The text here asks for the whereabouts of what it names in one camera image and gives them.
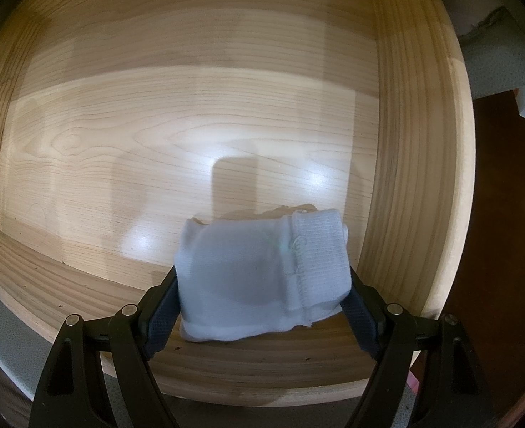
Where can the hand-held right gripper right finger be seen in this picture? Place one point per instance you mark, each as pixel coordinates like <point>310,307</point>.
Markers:
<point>360,316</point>

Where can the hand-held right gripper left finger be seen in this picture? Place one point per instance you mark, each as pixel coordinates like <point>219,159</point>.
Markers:
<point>162,321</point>

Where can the white sock bundle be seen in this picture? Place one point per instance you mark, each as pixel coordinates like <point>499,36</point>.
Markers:
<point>244,276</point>

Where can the wooden drawer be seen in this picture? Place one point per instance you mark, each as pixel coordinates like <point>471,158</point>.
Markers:
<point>155,120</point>

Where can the grey dresser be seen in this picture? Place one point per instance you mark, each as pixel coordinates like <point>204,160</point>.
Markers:
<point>498,62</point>

